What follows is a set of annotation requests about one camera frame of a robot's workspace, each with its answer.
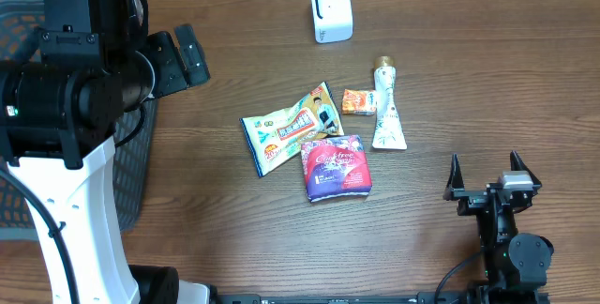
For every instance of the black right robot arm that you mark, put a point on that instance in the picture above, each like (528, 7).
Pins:
(516, 264)

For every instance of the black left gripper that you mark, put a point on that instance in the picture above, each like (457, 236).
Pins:
(162, 46)

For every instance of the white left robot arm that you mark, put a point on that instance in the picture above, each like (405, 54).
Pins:
(57, 128)

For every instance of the grey plastic mesh basket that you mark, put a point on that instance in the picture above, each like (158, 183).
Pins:
(19, 20)

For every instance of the yellow wet wipes pack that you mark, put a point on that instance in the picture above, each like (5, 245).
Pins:
(277, 137)

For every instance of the small orange snack packet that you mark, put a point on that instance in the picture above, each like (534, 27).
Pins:
(360, 102)

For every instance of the red purple pad pack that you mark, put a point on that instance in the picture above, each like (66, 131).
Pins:
(335, 167)

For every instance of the white tube gold cap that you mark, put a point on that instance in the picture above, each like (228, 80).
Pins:
(388, 133)

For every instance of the white barcode scanner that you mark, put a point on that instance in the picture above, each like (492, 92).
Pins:
(332, 20)

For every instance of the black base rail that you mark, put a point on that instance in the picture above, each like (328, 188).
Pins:
(452, 297)

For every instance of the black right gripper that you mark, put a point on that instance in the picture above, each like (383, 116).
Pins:
(470, 200)

